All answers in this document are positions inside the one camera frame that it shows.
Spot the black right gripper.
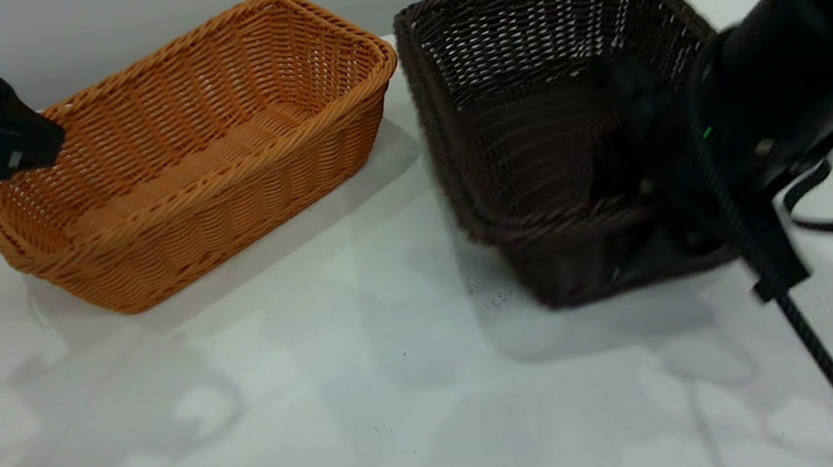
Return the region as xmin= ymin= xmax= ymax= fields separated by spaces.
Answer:
xmin=569 ymin=26 xmax=816 ymax=325

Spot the orange-brown woven basket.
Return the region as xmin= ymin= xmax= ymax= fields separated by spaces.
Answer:
xmin=0 ymin=0 xmax=431 ymax=335

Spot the dark brown woven basket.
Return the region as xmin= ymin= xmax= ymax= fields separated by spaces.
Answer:
xmin=390 ymin=0 xmax=759 ymax=329

